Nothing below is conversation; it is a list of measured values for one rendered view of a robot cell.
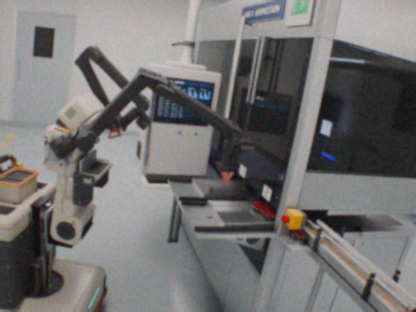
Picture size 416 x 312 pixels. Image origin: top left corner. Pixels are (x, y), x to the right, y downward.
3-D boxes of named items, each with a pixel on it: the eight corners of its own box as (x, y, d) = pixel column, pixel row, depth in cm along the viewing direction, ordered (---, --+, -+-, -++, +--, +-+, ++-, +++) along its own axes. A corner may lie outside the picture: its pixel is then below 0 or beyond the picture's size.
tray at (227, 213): (263, 207, 194) (265, 201, 194) (285, 228, 171) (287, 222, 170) (206, 206, 183) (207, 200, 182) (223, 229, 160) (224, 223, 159)
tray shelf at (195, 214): (239, 185, 230) (240, 182, 230) (289, 237, 167) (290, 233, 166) (167, 181, 215) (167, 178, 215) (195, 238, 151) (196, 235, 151)
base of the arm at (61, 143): (59, 136, 145) (47, 143, 134) (73, 128, 144) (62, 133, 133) (70, 153, 147) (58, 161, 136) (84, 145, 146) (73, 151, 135)
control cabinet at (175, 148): (198, 167, 274) (214, 67, 253) (206, 176, 256) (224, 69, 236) (134, 165, 254) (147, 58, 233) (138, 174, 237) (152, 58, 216)
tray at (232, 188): (242, 185, 225) (243, 180, 224) (258, 201, 202) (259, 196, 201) (191, 183, 215) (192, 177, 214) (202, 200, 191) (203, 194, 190)
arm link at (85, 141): (145, 58, 131) (145, 66, 123) (170, 80, 138) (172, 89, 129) (75, 132, 143) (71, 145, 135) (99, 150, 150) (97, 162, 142)
